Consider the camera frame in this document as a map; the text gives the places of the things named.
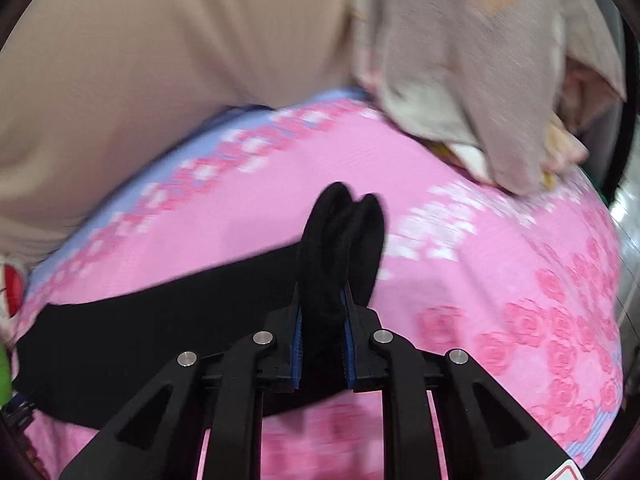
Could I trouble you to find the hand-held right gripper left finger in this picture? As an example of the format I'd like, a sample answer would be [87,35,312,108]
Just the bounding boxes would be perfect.
[59,282,306,480]

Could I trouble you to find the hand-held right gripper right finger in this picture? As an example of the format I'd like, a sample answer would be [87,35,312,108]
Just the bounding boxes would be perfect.
[341,286,572,480]

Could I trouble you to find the black pants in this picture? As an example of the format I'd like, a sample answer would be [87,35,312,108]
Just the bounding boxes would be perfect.
[11,182,387,429]

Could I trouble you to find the pink floral blanket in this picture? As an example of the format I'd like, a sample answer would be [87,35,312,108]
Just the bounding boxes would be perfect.
[10,87,626,480]

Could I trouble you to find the white printed plush cushion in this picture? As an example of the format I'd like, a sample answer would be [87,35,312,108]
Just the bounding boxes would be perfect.
[0,259,29,322]

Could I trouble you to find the grey printed cloth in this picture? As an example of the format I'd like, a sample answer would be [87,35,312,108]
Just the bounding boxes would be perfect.
[350,0,629,197]

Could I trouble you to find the green cushion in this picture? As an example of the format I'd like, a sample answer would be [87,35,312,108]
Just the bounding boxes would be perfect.
[0,344,14,412]

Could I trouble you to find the beige cloth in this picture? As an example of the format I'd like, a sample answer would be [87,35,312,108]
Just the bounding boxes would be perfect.
[0,0,372,263]

